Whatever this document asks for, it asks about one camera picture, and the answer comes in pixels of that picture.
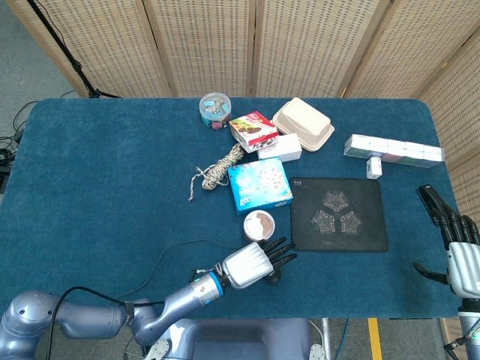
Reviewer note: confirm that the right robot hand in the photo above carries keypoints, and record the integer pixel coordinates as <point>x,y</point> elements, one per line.
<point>463,262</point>

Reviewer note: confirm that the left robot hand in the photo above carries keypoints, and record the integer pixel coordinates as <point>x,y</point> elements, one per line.
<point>247,266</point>

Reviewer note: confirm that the black computer mouse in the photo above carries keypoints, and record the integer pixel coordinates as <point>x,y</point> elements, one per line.
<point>273,278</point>

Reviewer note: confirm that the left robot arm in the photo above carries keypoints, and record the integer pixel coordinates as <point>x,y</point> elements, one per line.
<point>93,318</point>

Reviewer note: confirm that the blue cookie box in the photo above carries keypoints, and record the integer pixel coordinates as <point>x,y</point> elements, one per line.
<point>258,185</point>

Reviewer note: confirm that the black printed mouse pad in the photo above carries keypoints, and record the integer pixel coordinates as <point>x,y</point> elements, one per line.
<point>337,213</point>

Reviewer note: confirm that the plain white cardboard box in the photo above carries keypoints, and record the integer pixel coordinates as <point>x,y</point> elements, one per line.
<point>285,148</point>

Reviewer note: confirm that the white wooden letter cube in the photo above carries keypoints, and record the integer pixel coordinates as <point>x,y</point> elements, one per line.
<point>374,168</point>

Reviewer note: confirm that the long white multicolour box pack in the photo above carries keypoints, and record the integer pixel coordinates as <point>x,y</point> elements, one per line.
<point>393,150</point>

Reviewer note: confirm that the red white chocolate biscuit box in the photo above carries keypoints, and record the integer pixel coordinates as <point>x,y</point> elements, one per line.
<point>253,131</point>

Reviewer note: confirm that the clear jar of rubber bands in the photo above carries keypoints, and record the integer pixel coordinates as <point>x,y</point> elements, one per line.
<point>258,225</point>

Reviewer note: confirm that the blue-grey robot torso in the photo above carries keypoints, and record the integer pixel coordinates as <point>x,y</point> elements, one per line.
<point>232,341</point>

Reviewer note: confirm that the beige lidded food container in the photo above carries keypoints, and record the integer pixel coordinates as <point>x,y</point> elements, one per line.
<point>303,123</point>

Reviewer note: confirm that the clear jar of binder clips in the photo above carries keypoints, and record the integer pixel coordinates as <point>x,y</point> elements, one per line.
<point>215,108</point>

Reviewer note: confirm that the blue carpet table cover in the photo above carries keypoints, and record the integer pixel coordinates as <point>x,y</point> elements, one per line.
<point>112,168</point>

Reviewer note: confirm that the woven wicker folding screen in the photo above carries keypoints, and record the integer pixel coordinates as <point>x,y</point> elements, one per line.
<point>206,45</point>

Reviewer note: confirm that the black tripod stand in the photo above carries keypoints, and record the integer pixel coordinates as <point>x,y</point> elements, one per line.
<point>71,62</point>

